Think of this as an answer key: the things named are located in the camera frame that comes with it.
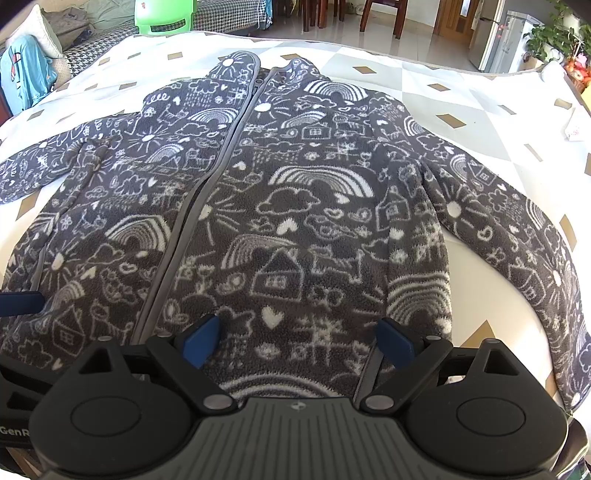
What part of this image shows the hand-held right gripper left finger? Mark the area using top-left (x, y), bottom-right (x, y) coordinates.
top-left (76, 315), bottom-right (237, 415)

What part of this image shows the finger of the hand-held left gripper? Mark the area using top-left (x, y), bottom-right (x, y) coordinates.
top-left (0, 292), bottom-right (45, 319)

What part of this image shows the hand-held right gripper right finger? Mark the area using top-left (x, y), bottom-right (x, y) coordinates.
top-left (360, 318), bottom-right (520, 414)

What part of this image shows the grey doodle print fleece jacket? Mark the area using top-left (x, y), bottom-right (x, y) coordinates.
top-left (0, 51), bottom-right (591, 414)

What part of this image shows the light blue printed garment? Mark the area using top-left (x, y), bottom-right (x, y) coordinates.
top-left (0, 34), bottom-right (58, 116)

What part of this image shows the diamond patterned tablecloth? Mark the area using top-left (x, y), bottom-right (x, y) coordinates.
top-left (0, 30), bottom-right (591, 416)

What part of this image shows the white pillow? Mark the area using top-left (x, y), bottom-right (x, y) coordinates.
top-left (7, 4), bottom-right (63, 58)

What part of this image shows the houndstooth sofa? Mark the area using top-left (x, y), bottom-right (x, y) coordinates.
top-left (60, 0), bottom-right (278, 86)

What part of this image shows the grey folded garment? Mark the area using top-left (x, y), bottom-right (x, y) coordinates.
top-left (44, 7), bottom-right (95, 47)

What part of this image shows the white paper packet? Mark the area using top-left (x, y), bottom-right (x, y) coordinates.
top-left (563, 108), bottom-right (591, 141)

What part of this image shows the pale green blanket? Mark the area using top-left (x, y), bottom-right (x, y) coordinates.
top-left (85, 0), bottom-right (144, 28)

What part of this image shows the green plastic chair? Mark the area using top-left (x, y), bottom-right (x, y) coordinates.
top-left (134, 0), bottom-right (206, 35)

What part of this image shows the white freezer cabinet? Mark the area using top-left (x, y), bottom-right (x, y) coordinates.
top-left (489, 11), bottom-right (548, 75)

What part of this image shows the dark wooden dining chair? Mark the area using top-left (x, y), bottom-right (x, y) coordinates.
top-left (360, 0), bottom-right (409, 38)
top-left (302, 0), bottom-right (352, 33)

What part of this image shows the pile of fruit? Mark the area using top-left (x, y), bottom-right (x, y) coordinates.
top-left (563, 53), bottom-right (591, 95)

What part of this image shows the wooden door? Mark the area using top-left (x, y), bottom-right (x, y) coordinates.
top-left (434, 0), bottom-right (485, 38)

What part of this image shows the green potted plant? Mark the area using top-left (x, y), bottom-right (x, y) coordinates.
top-left (524, 0), bottom-right (591, 65)

